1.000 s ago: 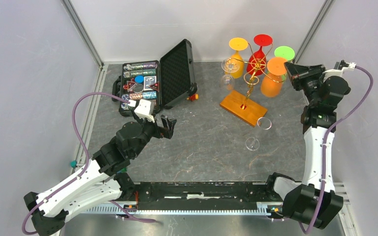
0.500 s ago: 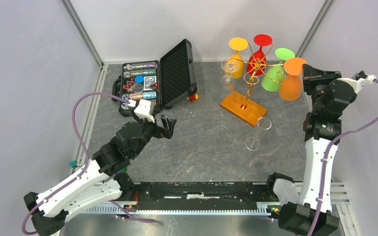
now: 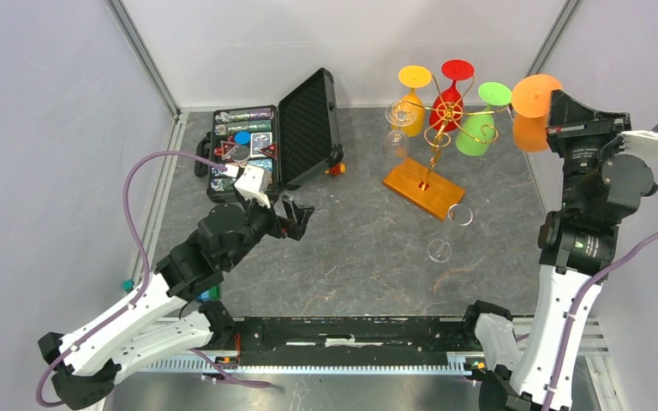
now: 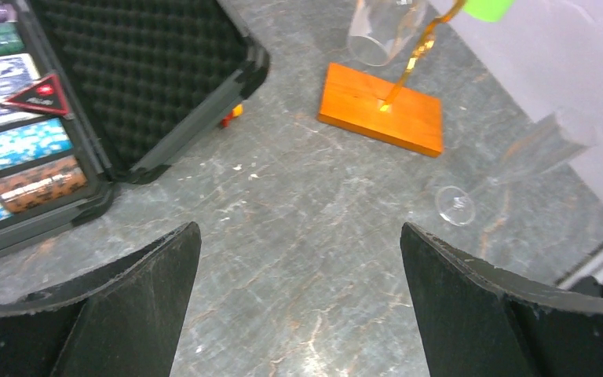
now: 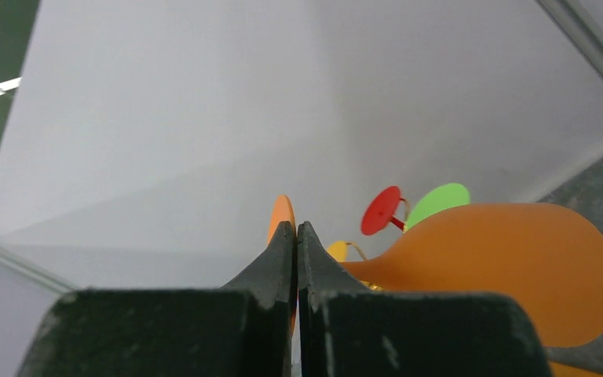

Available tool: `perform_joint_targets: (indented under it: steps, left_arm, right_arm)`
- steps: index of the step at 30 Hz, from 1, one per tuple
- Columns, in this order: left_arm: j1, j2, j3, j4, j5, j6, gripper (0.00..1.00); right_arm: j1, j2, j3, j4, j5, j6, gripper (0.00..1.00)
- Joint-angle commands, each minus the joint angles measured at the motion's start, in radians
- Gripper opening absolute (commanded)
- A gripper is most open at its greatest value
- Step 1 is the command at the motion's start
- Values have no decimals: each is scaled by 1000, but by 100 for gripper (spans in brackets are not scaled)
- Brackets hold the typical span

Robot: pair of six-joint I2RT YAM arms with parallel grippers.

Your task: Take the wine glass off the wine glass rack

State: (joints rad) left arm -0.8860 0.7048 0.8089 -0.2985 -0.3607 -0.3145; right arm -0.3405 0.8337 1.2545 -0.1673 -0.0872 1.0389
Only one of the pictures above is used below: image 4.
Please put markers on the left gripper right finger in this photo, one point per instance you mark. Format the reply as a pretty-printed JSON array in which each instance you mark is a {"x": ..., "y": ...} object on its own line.
[{"x": 476, "y": 319}]

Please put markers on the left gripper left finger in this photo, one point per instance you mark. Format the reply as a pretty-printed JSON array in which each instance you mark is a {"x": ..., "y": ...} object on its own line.
[{"x": 121, "y": 319}]

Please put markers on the clear flute wine glass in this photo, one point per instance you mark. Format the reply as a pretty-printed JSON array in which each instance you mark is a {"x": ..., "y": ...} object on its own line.
[{"x": 553, "y": 141}]

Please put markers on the clear round wine glass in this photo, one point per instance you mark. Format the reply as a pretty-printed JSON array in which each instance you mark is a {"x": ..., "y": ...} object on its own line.
[{"x": 380, "y": 29}]

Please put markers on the green wine glass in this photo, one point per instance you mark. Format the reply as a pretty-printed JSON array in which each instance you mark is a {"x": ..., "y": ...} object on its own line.
[{"x": 487, "y": 10}]

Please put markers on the red yellow small toy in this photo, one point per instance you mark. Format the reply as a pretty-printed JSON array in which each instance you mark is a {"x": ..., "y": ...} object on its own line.
[{"x": 236, "y": 112}]

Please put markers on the red all-in triangle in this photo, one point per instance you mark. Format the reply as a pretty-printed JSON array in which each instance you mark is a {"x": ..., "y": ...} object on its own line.
[{"x": 44, "y": 96}]

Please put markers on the black poker chip case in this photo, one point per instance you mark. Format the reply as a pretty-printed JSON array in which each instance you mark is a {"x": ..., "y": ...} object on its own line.
[{"x": 144, "y": 79}]

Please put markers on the gold wire glass rack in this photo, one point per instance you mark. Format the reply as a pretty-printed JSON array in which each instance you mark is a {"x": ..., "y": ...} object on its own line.
[{"x": 388, "y": 111}]

